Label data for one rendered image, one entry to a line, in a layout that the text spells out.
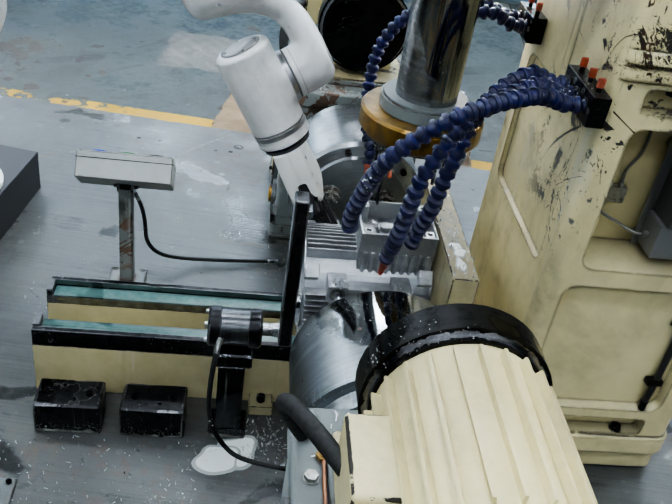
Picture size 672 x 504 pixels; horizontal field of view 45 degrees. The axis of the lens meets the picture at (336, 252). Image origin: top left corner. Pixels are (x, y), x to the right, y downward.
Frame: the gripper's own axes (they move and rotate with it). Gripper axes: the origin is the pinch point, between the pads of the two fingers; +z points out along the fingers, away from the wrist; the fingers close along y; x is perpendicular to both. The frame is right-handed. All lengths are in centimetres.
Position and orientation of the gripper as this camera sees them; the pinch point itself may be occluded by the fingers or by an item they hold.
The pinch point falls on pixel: (324, 216)
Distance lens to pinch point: 133.5
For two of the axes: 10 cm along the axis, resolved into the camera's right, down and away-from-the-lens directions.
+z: 3.8, 7.5, 5.4
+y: 0.5, 5.7, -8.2
